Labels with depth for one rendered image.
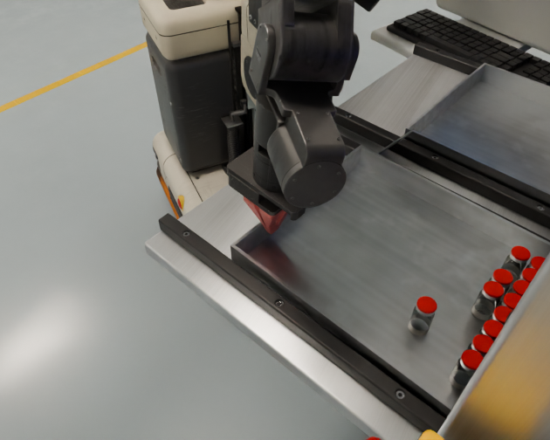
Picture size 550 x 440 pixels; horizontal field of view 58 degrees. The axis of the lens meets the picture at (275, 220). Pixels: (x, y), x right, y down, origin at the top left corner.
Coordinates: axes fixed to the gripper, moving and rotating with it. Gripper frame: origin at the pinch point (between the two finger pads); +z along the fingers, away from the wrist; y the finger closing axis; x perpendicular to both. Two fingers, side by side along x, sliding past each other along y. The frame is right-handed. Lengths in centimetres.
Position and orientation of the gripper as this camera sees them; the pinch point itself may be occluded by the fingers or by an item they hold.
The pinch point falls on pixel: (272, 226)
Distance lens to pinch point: 62.2
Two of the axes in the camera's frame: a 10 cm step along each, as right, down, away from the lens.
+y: 7.5, 5.4, -3.9
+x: 6.6, -5.5, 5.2
